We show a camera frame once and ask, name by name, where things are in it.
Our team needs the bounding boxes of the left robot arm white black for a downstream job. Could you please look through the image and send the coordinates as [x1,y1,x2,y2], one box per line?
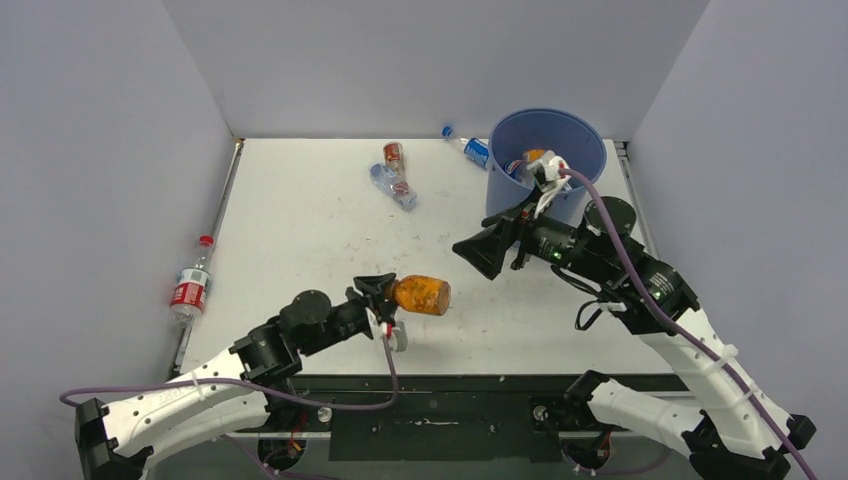
[74,273,398,479]

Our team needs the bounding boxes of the crushed clear bottle blue cap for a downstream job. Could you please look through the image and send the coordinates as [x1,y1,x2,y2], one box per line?
[369,163,417,211]

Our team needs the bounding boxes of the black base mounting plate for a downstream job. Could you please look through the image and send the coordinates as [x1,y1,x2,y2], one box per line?
[243,374,606,463]

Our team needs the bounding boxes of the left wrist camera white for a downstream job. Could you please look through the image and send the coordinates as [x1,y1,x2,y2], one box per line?
[368,312,409,353]

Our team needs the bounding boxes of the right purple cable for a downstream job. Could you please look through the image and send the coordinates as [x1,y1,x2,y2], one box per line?
[560,168,819,480]

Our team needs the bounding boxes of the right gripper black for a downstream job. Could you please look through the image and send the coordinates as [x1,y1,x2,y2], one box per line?
[450,183,607,282]

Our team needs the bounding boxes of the red cap red label bottle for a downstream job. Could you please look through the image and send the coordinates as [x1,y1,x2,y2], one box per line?
[169,235,215,327]

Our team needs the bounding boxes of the pepsi bottle blue label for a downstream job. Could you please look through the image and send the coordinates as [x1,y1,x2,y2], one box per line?
[503,159,528,182]

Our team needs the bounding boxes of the orange juice bottle gold cap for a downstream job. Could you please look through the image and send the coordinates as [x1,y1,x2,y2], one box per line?
[387,275,451,316]

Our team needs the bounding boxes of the blue plastic bin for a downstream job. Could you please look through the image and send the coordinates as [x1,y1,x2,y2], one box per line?
[485,108,606,222]

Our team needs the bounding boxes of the red label small bottle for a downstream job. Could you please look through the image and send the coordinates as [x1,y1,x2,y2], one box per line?
[382,141,405,178]

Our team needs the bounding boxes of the far blue label bottle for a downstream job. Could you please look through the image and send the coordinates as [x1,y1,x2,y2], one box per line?
[441,126,490,169]

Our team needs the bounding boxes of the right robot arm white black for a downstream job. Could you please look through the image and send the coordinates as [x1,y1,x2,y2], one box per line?
[453,194,815,479]

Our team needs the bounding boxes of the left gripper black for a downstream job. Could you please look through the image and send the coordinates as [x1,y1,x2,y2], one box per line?
[299,275,401,357]

